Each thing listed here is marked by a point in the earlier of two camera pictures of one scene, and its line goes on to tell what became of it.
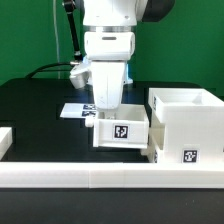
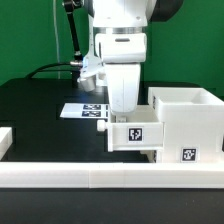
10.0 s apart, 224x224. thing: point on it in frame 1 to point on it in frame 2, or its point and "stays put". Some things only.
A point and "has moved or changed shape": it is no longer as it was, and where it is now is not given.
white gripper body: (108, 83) to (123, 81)
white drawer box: (129, 130) has moved or changed shape
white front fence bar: (111, 175) stays put
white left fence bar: (6, 140) stays put
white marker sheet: (78, 111) stays put
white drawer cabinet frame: (193, 120) stays put
